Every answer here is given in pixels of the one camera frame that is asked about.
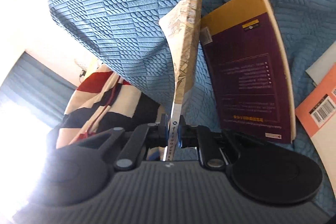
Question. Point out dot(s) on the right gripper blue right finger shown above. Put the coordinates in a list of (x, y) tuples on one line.
[(209, 153)]

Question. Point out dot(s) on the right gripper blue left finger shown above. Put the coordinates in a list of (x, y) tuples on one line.
[(138, 142)]

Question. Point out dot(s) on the purple and yellow book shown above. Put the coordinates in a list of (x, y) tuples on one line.
[(249, 70)]

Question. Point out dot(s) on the painting cover book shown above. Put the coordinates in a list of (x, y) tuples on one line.
[(181, 27)]

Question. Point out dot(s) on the orange and white book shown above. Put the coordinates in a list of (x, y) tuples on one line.
[(317, 115)]

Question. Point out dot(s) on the white envelope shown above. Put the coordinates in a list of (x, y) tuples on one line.
[(319, 69)]

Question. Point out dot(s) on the striped red black white blanket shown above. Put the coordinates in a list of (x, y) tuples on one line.
[(103, 101)]

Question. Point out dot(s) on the blue curtain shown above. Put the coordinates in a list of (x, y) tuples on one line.
[(33, 90)]

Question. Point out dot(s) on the blue textured sofa cover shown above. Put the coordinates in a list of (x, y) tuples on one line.
[(118, 16)]

